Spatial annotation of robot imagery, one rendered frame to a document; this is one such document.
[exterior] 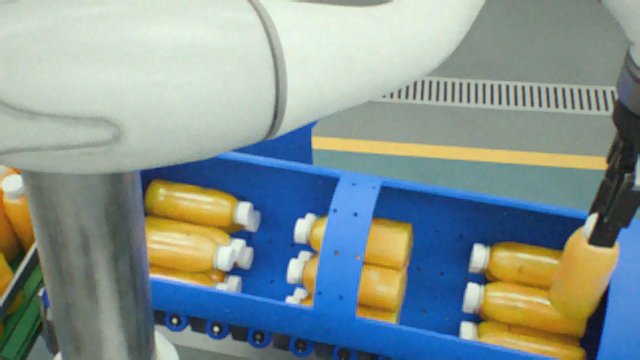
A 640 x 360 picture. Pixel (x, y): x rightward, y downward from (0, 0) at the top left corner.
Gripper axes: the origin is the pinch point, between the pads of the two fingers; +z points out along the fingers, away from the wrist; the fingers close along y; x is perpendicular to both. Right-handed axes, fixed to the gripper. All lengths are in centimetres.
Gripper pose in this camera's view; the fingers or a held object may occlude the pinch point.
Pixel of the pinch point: (606, 214)
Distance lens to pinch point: 107.9
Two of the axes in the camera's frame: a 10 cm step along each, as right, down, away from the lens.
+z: 0.1, 6.4, 7.7
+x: -9.7, -1.7, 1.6
